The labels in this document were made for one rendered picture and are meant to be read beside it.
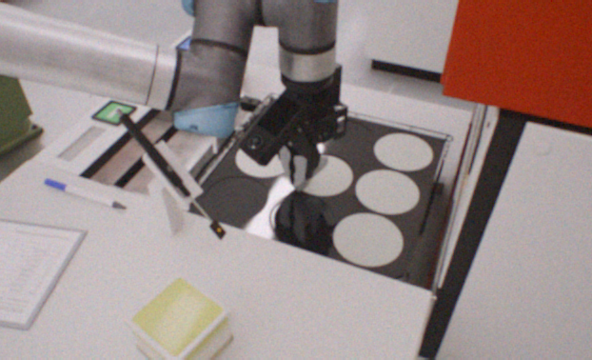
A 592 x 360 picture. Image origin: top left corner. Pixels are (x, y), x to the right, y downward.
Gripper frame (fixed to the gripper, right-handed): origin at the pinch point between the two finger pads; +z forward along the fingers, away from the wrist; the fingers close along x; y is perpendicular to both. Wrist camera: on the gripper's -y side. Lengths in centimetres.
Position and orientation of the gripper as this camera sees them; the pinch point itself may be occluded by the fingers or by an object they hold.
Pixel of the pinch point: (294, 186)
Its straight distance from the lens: 80.0
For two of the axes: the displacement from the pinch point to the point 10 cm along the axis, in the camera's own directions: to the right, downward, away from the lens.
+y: 7.5, -4.5, 4.9
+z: 0.0, 7.4, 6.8
